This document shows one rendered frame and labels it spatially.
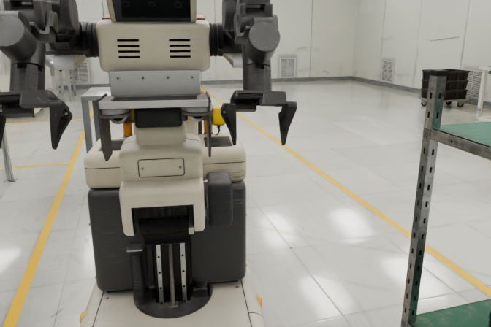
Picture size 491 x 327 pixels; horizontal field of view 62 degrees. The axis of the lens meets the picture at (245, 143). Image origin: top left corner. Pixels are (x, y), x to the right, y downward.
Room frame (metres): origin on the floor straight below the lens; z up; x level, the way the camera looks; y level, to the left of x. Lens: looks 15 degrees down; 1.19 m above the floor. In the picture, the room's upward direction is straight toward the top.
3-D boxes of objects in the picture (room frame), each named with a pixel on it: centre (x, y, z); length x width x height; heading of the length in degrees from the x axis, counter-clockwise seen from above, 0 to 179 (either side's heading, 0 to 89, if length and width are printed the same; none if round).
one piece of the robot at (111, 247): (1.39, 0.27, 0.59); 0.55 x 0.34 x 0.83; 98
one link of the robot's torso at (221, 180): (1.14, 0.18, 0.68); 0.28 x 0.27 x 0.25; 98
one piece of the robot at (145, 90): (1.01, 0.22, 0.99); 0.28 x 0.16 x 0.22; 98
